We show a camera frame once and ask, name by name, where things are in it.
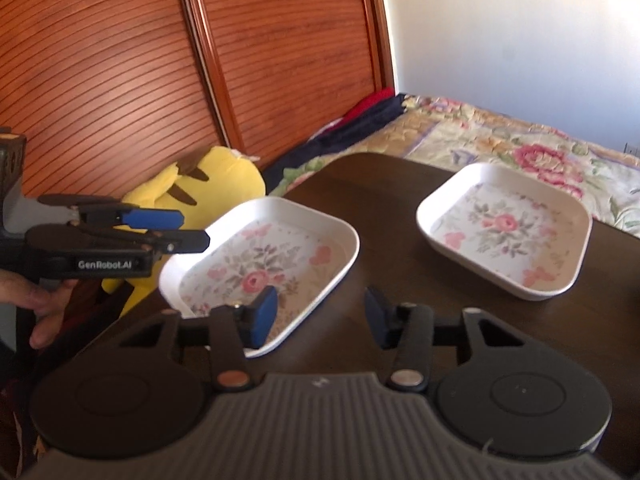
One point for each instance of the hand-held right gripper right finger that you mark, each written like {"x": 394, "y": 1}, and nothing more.
{"x": 377, "y": 317}

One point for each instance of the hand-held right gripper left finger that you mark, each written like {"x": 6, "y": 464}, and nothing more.
{"x": 262, "y": 317}

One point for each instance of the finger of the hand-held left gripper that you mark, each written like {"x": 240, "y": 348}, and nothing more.
{"x": 152, "y": 218}
{"x": 185, "y": 242}

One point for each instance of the white floral plate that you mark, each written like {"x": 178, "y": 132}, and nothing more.
{"x": 500, "y": 220}
{"x": 280, "y": 240}

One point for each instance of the person's left hand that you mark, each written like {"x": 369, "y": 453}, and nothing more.
{"x": 45, "y": 305}

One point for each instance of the yellow plush toy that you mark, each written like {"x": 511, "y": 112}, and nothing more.
{"x": 235, "y": 175}

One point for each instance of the wooden louvered wardrobe door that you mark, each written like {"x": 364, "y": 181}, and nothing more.
{"x": 100, "y": 60}
{"x": 285, "y": 45}

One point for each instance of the dark blue blanket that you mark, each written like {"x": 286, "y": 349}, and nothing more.
{"x": 340, "y": 135}

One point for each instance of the red cloth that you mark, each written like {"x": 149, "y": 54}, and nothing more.
{"x": 372, "y": 102}

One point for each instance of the floral blanket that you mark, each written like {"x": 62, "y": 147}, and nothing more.
{"x": 500, "y": 135}

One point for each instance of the wooden wardrobe side panel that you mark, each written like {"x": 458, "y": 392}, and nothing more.
{"x": 382, "y": 25}

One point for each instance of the low wall socket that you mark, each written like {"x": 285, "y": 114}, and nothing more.
{"x": 633, "y": 150}

